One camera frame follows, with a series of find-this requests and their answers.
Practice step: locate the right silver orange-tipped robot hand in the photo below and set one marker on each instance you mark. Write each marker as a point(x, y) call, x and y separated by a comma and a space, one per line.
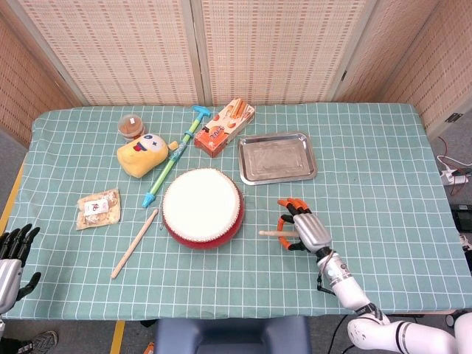
point(311, 230)

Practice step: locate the left silver black-fingered robot hand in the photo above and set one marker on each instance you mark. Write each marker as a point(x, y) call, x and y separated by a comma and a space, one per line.
point(9, 273)

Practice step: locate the wooden drumstick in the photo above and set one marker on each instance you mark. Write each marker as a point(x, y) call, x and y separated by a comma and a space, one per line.
point(134, 244)
point(273, 233)

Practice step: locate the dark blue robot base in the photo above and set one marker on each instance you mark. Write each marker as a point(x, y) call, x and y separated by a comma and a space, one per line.
point(232, 335)

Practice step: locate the silver metal tray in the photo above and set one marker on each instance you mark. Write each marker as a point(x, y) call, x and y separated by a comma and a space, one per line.
point(277, 158)

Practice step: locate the red drum with white skin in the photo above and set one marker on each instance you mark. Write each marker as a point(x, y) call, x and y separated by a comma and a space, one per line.
point(201, 206)

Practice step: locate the green checkered tablecloth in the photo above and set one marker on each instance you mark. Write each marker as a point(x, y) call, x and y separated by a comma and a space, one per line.
point(368, 206)

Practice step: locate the grey sneaker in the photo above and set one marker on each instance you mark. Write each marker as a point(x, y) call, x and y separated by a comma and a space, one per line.
point(42, 341)

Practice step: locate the clear bag of dried snacks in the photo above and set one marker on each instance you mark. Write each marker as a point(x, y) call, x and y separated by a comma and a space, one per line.
point(97, 210)

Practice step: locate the orange biscuit box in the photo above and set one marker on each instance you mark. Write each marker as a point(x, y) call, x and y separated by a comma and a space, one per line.
point(221, 129)

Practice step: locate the white power strip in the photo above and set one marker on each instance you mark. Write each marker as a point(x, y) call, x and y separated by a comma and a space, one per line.
point(454, 177)

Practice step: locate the black box on floor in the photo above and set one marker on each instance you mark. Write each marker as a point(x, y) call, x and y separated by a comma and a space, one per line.
point(464, 217)

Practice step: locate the blue green water squirter toy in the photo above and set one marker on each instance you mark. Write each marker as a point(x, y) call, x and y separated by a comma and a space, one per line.
point(173, 158)

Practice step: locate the yellow plush toy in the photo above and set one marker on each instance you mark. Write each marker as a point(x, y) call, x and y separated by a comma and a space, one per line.
point(142, 155)

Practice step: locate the bamboo folding screen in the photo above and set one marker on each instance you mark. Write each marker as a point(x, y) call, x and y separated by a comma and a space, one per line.
point(121, 48)

